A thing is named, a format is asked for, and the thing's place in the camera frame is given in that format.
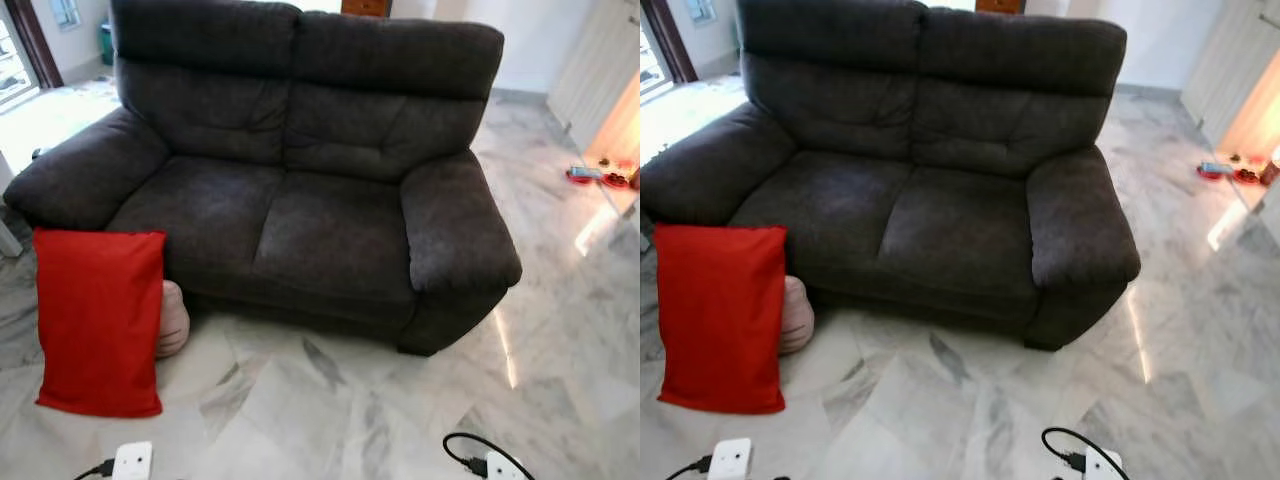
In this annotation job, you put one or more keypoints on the red pillow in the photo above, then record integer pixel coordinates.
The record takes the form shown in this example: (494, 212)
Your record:
(720, 320)
(100, 320)

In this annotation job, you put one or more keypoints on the dark grey fabric loveseat sofa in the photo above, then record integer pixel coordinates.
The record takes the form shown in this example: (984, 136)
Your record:
(330, 220)
(960, 220)

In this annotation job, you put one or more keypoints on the red bowl with blue item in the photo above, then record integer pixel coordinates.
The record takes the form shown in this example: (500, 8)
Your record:
(1212, 172)
(580, 178)

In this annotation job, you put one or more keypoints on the pale pink cushion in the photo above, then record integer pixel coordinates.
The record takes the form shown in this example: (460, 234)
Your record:
(173, 320)
(798, 315)

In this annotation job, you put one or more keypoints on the white door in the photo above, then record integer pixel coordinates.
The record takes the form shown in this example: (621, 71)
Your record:
(1225, 60)
(590, 50)

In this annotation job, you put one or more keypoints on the small window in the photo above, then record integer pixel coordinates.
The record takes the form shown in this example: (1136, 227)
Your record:
(700, 10)
(65, 12)

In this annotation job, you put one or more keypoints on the brown wooden cabinet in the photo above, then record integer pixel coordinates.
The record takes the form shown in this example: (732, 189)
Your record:
(365, 7)
(1000, 6)

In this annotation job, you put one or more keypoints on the green bin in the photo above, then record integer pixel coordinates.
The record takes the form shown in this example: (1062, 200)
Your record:
(106, 45)

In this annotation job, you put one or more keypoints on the brown door frame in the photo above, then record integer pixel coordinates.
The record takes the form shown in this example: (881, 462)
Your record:
(672, 45)
(35, 45)

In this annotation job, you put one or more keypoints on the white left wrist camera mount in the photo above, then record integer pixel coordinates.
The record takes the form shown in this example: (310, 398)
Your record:
(132, 462)
(730, 460)

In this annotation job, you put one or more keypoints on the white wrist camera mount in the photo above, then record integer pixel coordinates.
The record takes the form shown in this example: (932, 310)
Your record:
(132, 462)
(730, 460)
(1100, 467)
(503, 468)

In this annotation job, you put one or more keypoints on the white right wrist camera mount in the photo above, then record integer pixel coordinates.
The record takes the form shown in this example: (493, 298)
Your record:
(1100, 467)
(503, 468)

